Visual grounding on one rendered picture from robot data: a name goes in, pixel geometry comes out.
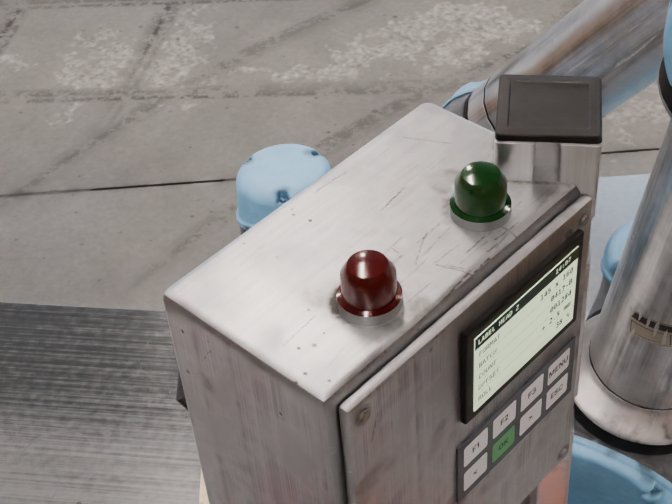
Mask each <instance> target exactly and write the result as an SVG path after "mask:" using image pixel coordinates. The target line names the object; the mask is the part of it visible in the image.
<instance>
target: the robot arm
mask: <svg viewBox="0 0 672 504"><path fill-rule="evenodd" d="M503 74H514V75H553V76H592V77H600V78H601V88H602V118H603V117H604V116H606V115H607V114H609V113H610V112H612V111H613V110H615V109H616V108H618V107H619V106H621V105H622V104H624V103H625V102H626V101H628V100H629V99H631V98H632V97H634V96H635V95H637V94H638V93H640V92H641V91H643V90H644V89H645V88H647V87H648V86H650V85H651V84H653V83H654V82H656V81H657V80H658V90H659V95H660V98H661V101H662V103H663V105H664V107H665V109H666V111H667V113H668V114H669V116H670V117H671V118H670V121H669V124H668V127H667V130H666V132H665V135H664V138H663V141H662V143H661V146H660V149H659V152H658V155H657V157H656V160H655V163H654V166H653V168H652V171H651V174H650V177H649V180H648V182H647V185H646V188H645V191H644V193H643V196H642V199H641V202H640V205H639V207H638V210H637V213H636V216H635V218H634V220H633V221H630V222H628V223H626V224H625V225H623V226H622V227H620V228H619V229H618V230H616V231H615V232H614V233H613V234H612V236H611V237H610V238H609V240H608V242H607V244H606V247H605V251H604V254H603V256H602V258H601V262H600V267H601V272H602V281H601V285H600V289H599V292H598V295H597V297H596V300H595V302H594V304H593V306H592V308H591V310H590V312H589V314H588V316H587V318H586V321H585V324H584V334H583V344H582V355H581V365H580V375H579V386H578V395H577V396H576V397H575V399H574V437H573V447H572V458H571V468H570V478H569V489H568V499H567V504H672V0H584V1H583V2H581V3H580V4H579V5H578V6H577V7H575V8H574V9H573V10H572V11H570V12H569V13H568V14H567V15H566V16H564V17H563V18H562V19H561V20H559V21H558V22H557V23H556V24H554V25H553V26H552V27H551V28H550V29H548V30H547V31H546V32H545V33H543V34H542V35H541V36H540V37H539V38H537V39H536V40H535V41H534V42H532V43H531V44H530V45H529V46H528V47H526V48H525V49H524V50H523V51H521V52H520V53H519V54H518V55H516V56H515V57H514V58H513V59H512V60H510V61H509V62H508V63H507V64H505V65H504V66H503V67H502V68H501V69H499V70H498V71H497V72H496V73H494V74H493V75H492V76H491V77H489V78H488V79H487V80H484V81H481V82H470V83H468V84H466V85H464V86H462V87H461V88H460V89H459V90H457V91H456V93H455V94H454V95H453V96H452V98H450V99H449V100H448V101H447V102H446V103H445V104H444V105H443V106H442V107H441V108H443V109H445V110H447V111H449V112H452V113H454V114H456V115H458V116H460V117H462V118H464V119H466V120H469V121H471V122H473V123H475V124H477V125H479V126H481V127H483V128H486V129H488V130H490V131H492V132H494V133H495V125H496V113H497V100H498V88H499V78H500V76H501V75H503ZM330 170H331V167H330V164H329V162H328V160H327V159H326V158H325V157H323V156H321V155H320V154H319V153H318V152H317V151H316V150H315V149H313V148H310V147H307V146H304V145H298V144H280V145H274V146H270V147H267V148H264V149H262V150H260V151H258V152H256V153H255V154H253V155H252V156H250V157H249V158H248V160H246V161H244V163H243V164H242V166H241V168H240V169H239V172H238V174H237V178H236V191H237V204H238V208H237V211H236V219H237V222H238V224H239V226H240V231H241V235H242V234H243V233H245V232H246V231H247V230H249V229H250V228H251V227H253V226H254V225H256V224H257V223H258V222H260V221H261V220H263V219H264V218H265V217H267V216H268V215H269V214H271V213H272V212H274V211H275V210H276V209H278V208H279V207H280V206H282V205H283V204H285V203H286V202H287V201H289V200H290V199H291V198H293V197H294V196H296V195H297V194H298V193H300V192H301V191H302V190H304V189H305V188H307V187H308V186H309V185H311V184H312V183H314V182H315V181H316V180H318V179H319V178H320V177H322V176H323V175H325V174H326V173H327V172H329V171H330Z"/></svg>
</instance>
